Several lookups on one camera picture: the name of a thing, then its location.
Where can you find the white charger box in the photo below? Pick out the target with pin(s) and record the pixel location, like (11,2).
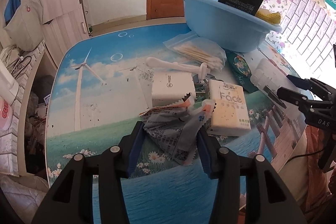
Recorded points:
(170,87)

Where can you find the cotton swabs plastic bag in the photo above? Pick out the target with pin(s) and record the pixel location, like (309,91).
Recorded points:
(199,49)

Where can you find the grey snack wrapper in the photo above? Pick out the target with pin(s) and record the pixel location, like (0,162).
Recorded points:
(174,127)

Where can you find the dark green sachet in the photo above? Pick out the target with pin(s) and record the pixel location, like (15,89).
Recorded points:
(241,71)

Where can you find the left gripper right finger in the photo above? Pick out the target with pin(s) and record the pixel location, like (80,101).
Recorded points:
(268,199)

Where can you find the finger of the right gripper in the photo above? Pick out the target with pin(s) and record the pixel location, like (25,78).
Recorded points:
(313,85)
(295,98)

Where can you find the light blue plastic basin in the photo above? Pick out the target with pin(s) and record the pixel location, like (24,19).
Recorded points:
(231,28)

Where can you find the Face tissue pack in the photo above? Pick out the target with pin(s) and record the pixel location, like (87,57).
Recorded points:
(230,115)

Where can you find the pink cup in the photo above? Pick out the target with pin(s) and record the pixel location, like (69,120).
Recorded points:
(6,114)

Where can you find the white plastic hook hanger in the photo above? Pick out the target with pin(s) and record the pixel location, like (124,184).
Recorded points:
(201,70)

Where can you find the grey tote bag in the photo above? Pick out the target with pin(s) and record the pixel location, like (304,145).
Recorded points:
(25,27)

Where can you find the white electric kettle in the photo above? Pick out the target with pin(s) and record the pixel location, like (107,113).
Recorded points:
(8,85)

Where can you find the yellow mesh cloth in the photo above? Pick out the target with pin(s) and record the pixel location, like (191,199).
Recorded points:
(269,17)

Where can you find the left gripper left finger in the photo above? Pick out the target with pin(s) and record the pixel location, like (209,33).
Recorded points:
(69,200)

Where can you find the small clear plastic packet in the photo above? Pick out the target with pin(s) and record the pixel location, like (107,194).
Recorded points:
(268,79)

